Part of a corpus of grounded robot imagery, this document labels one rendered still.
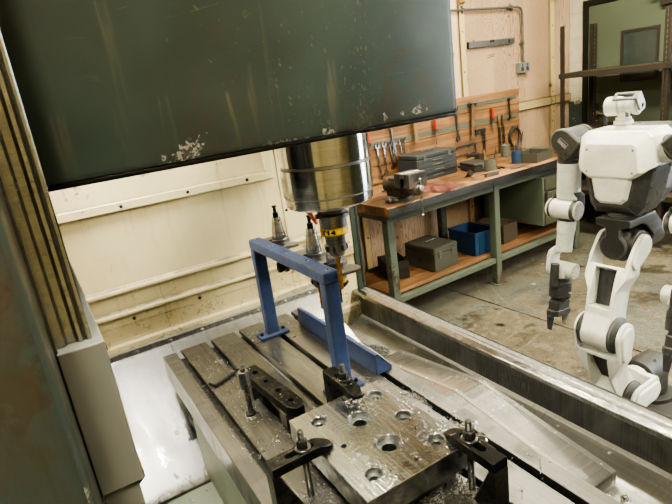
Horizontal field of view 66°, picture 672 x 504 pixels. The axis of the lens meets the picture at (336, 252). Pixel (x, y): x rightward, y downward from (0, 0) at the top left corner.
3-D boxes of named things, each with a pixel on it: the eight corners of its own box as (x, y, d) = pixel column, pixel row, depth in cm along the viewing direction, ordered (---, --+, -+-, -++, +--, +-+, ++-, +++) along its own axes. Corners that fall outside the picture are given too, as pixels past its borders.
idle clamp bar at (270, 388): (259, 384, 141) (255, 363, 140) (312, 425, 121) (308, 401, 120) (243, 392, 138) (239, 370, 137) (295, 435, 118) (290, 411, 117)
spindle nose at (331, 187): (269, 207, 95) (258, 141, 92) (340, 188, 104) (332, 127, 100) (317, 217, 83) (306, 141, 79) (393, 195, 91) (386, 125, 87)
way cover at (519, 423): (396, 363, 197) (392, 325, 193) (631, 504, 122) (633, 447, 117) (328, 393, 183) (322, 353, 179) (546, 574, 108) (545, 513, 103)
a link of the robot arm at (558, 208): (558, 241, 223) (563, 197, 218) (581, 246, 215) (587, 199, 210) (544, 245, 217) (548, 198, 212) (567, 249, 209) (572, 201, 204)
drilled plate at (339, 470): (380, 398, 121) (377, 379, 120) (471, 464, 97) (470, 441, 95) (292, 440, 110) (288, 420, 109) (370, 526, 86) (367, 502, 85)
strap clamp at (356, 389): (339, 404, 128) (331, 350, 123) (370, 430, 117) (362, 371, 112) (327, 410, 126) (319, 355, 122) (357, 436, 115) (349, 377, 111)
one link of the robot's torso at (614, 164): (607, 197, 218) (609, 110, 208) (698, 206, 191) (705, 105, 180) (564, 213, 203) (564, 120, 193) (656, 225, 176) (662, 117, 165)
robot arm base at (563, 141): (567, 147, 216) (576, 120, 210) (595, 158, 208) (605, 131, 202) (545, 152, 209) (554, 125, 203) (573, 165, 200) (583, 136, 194)
